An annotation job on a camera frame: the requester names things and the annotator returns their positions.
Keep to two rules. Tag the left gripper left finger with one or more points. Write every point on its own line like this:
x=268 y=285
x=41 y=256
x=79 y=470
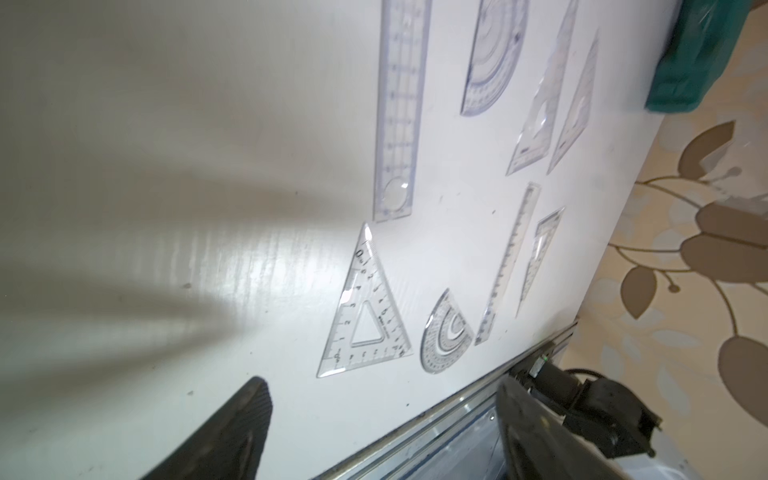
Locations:
x=229 y=445

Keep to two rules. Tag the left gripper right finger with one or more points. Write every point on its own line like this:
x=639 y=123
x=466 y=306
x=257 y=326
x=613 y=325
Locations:
x=536 y=446

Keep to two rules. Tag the clear protractor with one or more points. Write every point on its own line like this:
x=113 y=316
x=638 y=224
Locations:
x=497 y=44
x=447 y=336

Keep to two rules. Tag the clear triangle ruler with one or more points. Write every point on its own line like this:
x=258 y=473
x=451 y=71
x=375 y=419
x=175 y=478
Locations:
x=535 y=139
x=544 y=233
x=367 y=327
x=579 y=112

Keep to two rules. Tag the clear straight ruler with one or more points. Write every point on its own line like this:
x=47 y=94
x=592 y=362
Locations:
x=509 y=259
x=404 y=37

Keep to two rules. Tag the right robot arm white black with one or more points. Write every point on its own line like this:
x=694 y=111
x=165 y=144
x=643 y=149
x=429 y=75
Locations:
x=594 y=407

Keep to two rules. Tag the green plastic tool case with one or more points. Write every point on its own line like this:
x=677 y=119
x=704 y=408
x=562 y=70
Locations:
x=699 y=49

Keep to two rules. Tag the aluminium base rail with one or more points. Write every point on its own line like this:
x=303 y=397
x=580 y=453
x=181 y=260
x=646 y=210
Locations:
x=398 y=454

